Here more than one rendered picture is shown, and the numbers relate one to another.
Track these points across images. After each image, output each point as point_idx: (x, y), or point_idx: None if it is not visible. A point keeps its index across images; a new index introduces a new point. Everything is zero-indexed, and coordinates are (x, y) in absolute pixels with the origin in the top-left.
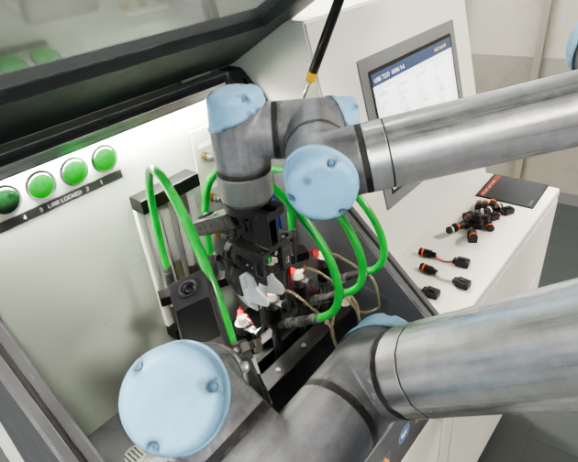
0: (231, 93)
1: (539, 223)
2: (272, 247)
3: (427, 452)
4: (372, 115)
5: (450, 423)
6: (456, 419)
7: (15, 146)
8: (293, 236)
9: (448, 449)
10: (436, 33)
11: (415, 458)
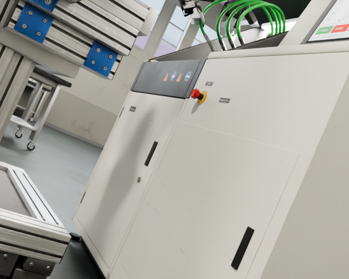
0: None
1: (305, 55)
2: (227, 0)
3: (164, 124)
4: (333, 1)
5: (173, 138)
6: (175, 145)
7: None
8: (231, 0)
9: (161, 169)
10: None
11: (163, 111)
